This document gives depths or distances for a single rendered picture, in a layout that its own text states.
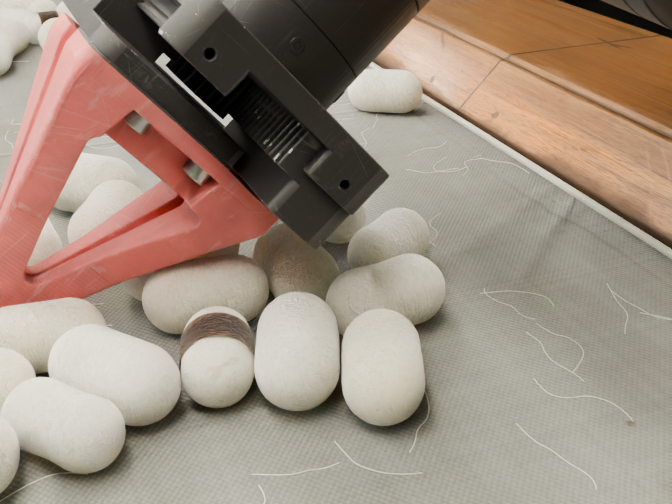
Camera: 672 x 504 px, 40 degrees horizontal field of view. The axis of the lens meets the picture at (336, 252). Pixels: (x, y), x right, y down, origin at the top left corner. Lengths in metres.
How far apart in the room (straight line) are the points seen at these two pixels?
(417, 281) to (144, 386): 0.08
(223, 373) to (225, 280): 0.04
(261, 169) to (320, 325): 0.04
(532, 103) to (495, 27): 0.09
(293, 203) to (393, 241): 0.06
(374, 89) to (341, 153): 0.21
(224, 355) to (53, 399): 0.04
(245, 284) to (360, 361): 0.05
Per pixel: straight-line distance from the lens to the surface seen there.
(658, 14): 0.19
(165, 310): 0.25
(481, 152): 0.39
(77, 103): 0.22
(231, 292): 0.25
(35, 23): 0.58
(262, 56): 0.20
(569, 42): 0.46
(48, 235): 0.29
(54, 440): 0.21
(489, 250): 0.30
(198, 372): 0.22
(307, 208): 0.22
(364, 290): 0.24
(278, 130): 0.22
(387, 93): 0.42
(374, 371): 0.21
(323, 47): 0.23
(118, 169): 0.33
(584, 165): 0.36
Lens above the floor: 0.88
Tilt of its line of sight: 27 degrees down
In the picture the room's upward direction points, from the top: 1 degrees counter-clockwise
